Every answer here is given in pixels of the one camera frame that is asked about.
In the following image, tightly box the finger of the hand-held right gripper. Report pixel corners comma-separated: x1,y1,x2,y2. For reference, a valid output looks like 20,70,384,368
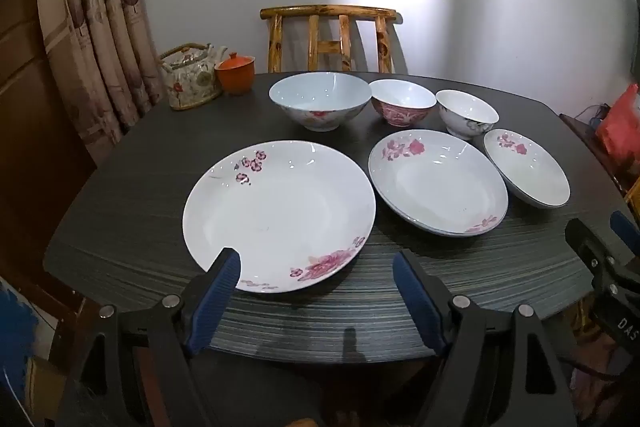
565,218,626,293
610,209,640,258

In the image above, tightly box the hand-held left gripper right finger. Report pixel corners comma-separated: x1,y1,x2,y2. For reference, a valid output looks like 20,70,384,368
392,249,576,427

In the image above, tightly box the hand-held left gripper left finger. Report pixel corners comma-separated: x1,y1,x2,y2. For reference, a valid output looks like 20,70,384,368
57,247,242,427

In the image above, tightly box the small white pink-flower plate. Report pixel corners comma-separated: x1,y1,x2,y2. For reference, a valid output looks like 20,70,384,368
483,128,571,210

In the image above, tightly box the large white pink-flower plate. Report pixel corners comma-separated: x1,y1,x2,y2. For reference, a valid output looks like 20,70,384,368
182,139,377,294

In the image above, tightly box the medium white pink-flower plate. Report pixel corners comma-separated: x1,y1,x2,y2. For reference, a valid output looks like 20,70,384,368
368,129,509,237

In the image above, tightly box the small white grey-flower bowl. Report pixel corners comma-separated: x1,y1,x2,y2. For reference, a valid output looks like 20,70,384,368
435,89,500,141

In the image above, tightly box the pink patterned bowl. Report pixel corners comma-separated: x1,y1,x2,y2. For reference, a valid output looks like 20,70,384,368
370,79,438,128

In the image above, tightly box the large white flowered bowl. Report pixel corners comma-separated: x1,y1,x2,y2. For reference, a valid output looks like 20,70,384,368
268,72,372,132

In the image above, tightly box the red plastic bag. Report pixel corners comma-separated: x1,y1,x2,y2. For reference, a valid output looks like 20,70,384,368
595,84,640,162

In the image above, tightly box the blue foam floor mat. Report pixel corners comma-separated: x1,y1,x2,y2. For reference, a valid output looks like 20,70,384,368
0,279,43,360

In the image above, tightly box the floral ceramic teapot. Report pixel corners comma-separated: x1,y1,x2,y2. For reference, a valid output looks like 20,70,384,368
159,43,229,110

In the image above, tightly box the orange lidded cup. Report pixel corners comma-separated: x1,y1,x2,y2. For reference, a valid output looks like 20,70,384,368
215,52,256,96

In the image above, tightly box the brown wooden door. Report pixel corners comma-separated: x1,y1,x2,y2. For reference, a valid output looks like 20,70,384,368
0,0,98,268

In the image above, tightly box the beige patterned curtain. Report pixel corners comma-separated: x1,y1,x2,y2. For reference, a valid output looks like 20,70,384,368
37,0,168,162

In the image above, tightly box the wooden chair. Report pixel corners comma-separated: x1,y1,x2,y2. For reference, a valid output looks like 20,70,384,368
260,5,402,75

